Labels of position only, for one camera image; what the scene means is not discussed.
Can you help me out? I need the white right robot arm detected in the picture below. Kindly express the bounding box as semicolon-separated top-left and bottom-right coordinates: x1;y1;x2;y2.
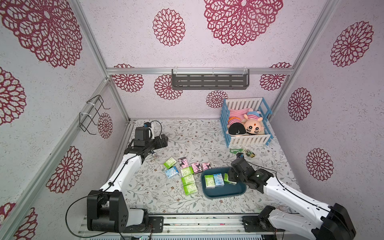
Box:
229;153;357;240

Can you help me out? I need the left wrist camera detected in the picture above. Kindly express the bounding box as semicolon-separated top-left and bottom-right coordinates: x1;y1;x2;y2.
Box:
144;122;152;128

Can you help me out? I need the green tissue pack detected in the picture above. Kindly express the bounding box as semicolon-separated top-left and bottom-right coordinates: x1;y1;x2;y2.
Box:
181;167;194;177
183;183;198;196
182;175;195;186
224;173;237;185
204;175;216;189
164;157;177;170

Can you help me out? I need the blue tissue pack left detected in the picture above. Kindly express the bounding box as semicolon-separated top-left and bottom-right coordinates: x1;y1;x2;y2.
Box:
165;166;179;179

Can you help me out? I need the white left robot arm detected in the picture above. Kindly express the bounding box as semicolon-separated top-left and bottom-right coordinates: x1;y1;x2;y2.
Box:
87;122;169;233

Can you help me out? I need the blue tissue pack top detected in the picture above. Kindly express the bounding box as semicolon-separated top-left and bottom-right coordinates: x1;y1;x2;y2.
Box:
213;173;225;187

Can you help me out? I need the green tissue pack bottom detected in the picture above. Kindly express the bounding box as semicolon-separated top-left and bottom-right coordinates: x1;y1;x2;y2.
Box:
183;183;198;196

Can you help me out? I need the blue white toy crib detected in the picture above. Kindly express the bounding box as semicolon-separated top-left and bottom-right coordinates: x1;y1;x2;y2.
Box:
220;98;274;148

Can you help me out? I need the green carabiner keychain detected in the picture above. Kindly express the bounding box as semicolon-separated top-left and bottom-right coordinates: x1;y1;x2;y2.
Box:
230;149;243;155

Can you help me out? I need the pink plush doll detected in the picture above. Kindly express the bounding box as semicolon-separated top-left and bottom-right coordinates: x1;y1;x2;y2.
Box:
228;108;253;123

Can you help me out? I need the pink kuromi pack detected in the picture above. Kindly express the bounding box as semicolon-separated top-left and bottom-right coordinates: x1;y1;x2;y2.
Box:
202;163;212;171
178;157;189;169
191;162;204;174

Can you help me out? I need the small figurine keychain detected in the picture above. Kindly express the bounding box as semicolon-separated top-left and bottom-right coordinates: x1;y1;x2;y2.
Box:
245;150;255;158

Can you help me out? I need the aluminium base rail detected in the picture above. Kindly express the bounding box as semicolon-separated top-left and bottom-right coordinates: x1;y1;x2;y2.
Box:
94;214;303;240

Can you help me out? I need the black-haired plush doll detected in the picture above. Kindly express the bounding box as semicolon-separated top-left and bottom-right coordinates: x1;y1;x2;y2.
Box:
227;111;265;136

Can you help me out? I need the black wire wall rack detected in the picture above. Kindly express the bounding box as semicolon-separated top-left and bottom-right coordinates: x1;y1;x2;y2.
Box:
78;95;111;136

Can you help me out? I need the blue tissue pack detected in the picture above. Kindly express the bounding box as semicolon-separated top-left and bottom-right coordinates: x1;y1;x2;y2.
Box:
165;166;179;179
213;173;225;187

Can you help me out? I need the green tissue pack top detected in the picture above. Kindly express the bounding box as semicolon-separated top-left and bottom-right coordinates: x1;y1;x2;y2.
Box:
224;173;237;185

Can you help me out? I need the dark teal storage box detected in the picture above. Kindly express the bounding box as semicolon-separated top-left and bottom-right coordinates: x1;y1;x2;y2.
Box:
201;167;247;200

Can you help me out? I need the grey wall shelf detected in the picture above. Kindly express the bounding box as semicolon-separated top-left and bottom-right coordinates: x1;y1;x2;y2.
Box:
171;69;250;90

